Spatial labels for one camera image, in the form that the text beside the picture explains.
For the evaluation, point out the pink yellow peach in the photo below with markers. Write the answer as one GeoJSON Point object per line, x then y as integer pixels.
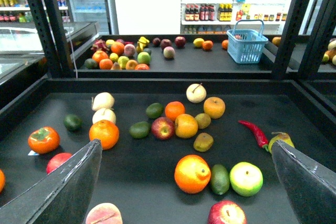
{"type": "Point", "coordinates": [104, 213]}

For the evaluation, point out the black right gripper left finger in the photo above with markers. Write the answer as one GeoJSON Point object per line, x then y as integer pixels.
{"type": "Point", "coordinates": [63, 196]}

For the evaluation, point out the far yellow lemon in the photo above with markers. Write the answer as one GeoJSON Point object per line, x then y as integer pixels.
{"type": "Point", "coordinates": [198, 42]}

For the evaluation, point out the green lime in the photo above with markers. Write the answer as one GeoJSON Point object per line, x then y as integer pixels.
{"type": "Point", "coordinates": [219, 181]}

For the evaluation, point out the red chili pepper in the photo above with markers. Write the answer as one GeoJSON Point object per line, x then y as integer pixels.
{"type": "Point", "coordinates": [259, 135]}

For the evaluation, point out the orange persimmon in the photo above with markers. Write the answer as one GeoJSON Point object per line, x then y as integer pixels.
{"type": "Point", "coordinates": [44, 140]}

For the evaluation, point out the red yellow apple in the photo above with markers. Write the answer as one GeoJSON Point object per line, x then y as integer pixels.
{"type": "Point", "coordinates": [163, 128]}

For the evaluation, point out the far large orange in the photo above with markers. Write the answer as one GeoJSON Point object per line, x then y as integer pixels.
{"type": "Point", "coordinates": [117, 48]}

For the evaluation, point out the dark green avocado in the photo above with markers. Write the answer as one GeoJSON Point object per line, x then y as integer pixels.
{"type": "Point", "coordinates": [72, 122]}

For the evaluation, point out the large orange with stem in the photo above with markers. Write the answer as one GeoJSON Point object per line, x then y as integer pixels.
{"type": "Point", "coordinates": [192, 174]}

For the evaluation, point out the orange mandarin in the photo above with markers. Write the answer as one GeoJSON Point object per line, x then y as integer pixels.
{"type": "Point", "coordinates": [105, 131]}

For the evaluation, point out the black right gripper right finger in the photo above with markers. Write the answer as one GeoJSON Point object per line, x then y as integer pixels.
{"type": "Point", "coordinates": [310, 186]}

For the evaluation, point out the far orange by lemon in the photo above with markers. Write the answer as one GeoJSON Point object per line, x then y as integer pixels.
{"type": "Point", "coordinates": [207, 45]}

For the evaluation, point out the yellow orange fruit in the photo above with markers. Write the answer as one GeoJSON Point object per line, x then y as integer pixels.
{"type": "Point", "coordinates": [185, 126]}

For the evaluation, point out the white goods shelf unit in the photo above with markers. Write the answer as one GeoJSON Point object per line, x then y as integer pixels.
{"type": "Point", "coordinates": [217, 16]}

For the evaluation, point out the pale yellow pear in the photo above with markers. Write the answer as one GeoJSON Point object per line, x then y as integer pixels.
{"type": "Point", "coordinates": [196, 93]}

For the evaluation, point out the pink dragon fruit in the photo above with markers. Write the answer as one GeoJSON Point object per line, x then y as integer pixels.
{"type": "Point", "coordinates": [100, 45]}

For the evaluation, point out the bright green apple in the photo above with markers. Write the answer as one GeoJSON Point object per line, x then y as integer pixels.
{"type": "Point", "coordinates": [246, 179]}

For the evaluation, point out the black metal shelf rack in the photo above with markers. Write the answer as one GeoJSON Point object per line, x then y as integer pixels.
{"type": "Point", "coordinates": [138, 175]}

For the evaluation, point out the far green apple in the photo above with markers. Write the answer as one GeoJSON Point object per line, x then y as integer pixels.
{"type": "Point", "coordinates": [144, 58]}

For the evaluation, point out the far peach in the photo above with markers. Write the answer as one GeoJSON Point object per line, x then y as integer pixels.
{"type": "Point", "coordinates": [169, 52]}

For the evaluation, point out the glass freezer chest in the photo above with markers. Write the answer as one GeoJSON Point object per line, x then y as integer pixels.
{"type": "Point", "coordinates": [21, 46]}

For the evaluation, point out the brown kiwi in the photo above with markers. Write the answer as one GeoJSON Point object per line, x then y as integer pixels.
{"type": "Point", "coordinates": [203, 142]}

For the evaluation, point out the white pear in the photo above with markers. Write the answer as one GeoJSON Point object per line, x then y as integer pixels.
{"type": "Point", "coordinates": [104, 114]}

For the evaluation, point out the far blue plastic basket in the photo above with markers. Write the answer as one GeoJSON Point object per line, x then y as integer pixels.
{"type": "Point", "coordinates": [245, 46]}

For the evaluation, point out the far dark red apple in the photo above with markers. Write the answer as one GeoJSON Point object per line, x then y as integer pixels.
{"type": "Point", "coordinates": [180, 42]}

